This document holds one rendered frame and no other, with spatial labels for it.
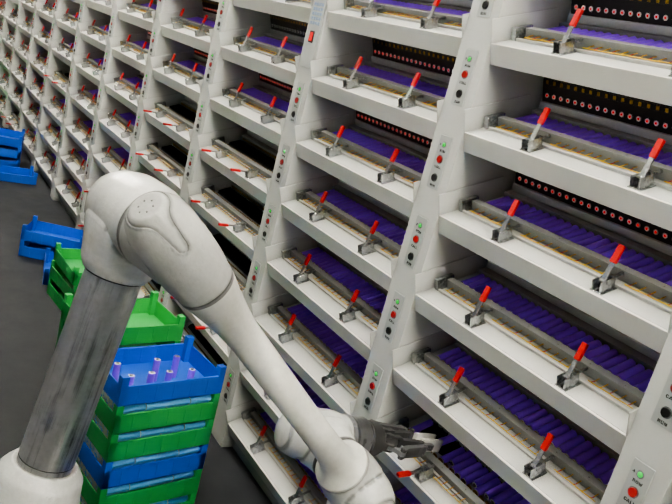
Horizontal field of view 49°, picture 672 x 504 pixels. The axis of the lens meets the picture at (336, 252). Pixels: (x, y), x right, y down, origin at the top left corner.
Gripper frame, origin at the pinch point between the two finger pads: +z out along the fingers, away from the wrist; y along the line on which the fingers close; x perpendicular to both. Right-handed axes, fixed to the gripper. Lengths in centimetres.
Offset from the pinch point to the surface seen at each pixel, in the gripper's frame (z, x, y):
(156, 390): -42, -20, -51
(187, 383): -33, -17, -53
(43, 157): 18, -36, -419
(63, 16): 5, 59, -433
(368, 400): -3.2, -0.4, -19.2
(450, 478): 1.7, -3.6, 8.9
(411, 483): -1.2, -9.7, 1.9
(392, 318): -6.4, 21.4, -19.6
